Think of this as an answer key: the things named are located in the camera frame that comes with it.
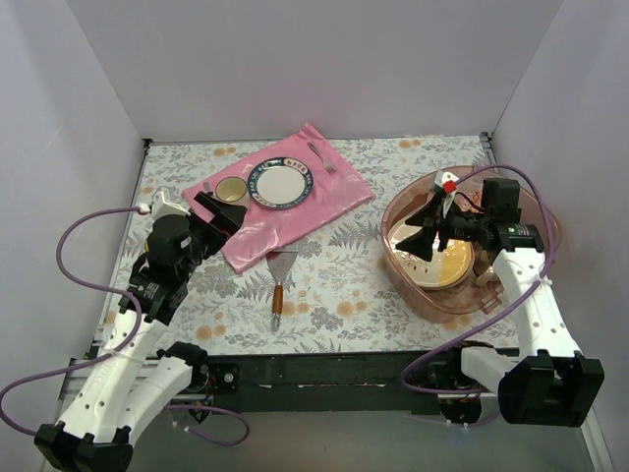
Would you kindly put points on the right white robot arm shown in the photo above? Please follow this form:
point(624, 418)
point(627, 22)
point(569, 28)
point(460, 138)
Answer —
point(551, 382)

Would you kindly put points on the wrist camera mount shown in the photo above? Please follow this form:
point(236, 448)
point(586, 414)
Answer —
point(161, 206)
point(445, 184)

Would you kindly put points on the pink transparent plastic bin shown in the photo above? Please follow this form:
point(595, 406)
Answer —
point(438, 306)

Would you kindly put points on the yellow bottom plate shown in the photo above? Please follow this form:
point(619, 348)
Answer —
point(446, 269)

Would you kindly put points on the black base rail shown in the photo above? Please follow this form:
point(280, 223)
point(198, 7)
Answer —
point(321, 382)

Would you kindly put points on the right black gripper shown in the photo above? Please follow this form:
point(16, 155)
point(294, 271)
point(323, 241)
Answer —
point(440, 226)

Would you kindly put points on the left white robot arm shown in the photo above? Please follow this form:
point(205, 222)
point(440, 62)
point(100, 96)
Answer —
point(99, 429)

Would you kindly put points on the green rimmed white plate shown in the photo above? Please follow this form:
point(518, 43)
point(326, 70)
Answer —
point(280, 183)

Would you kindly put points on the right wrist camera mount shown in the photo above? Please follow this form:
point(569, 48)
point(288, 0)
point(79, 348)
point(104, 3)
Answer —
point(445, 184)

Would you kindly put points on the red patterned small bowl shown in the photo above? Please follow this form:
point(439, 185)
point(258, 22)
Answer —
point(471, 202)

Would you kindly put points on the metal spatula wooden handle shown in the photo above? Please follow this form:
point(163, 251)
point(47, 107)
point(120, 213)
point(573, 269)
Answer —
point(279, 264)

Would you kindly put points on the pink satin cloth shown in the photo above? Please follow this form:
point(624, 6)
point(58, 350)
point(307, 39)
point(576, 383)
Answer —
point(266, 230)

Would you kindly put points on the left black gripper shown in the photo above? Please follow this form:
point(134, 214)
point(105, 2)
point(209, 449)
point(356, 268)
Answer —
point(212, 221)

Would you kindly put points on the cream mug black handle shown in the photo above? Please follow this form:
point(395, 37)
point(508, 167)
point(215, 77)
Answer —
point(232, 191)

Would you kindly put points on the silver fork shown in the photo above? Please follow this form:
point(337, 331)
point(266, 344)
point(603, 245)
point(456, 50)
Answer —
point(329, 168)

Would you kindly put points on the pink mug purple inside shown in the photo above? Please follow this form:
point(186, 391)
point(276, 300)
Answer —
point(484, 273)

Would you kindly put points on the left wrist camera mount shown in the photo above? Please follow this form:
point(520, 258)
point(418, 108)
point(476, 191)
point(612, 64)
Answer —
point(161, 206)

